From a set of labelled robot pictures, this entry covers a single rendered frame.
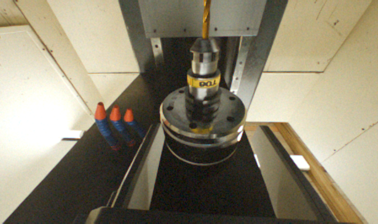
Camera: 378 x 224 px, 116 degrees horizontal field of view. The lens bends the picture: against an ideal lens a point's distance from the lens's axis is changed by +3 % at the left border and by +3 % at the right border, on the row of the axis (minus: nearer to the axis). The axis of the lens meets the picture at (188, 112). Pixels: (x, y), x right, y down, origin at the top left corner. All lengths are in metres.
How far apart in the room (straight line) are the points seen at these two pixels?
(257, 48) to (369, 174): 1.00
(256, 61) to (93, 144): 0.74
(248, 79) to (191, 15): 0.43
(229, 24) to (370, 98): 0.96
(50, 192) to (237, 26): 0.72
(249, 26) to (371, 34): 0.86
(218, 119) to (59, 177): 0.34
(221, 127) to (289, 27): 1.05
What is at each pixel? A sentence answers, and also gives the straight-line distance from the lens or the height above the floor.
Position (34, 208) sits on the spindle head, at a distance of 0.37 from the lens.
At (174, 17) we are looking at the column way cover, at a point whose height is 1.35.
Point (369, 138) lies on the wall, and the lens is 1.27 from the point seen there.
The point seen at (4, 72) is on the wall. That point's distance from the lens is 1.14.
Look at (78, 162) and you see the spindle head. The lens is 0.38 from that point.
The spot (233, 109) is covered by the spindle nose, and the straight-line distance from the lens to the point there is 0.22.
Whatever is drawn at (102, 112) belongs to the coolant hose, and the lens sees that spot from 0.22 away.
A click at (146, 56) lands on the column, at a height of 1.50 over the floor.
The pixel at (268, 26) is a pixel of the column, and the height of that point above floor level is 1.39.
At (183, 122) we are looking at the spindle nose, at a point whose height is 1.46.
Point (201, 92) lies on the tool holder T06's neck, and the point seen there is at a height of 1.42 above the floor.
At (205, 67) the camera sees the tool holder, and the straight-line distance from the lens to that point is 0.17.
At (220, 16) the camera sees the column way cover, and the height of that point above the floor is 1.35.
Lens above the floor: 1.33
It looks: 40 degrees up
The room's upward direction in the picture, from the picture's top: 178 degrees clockwise
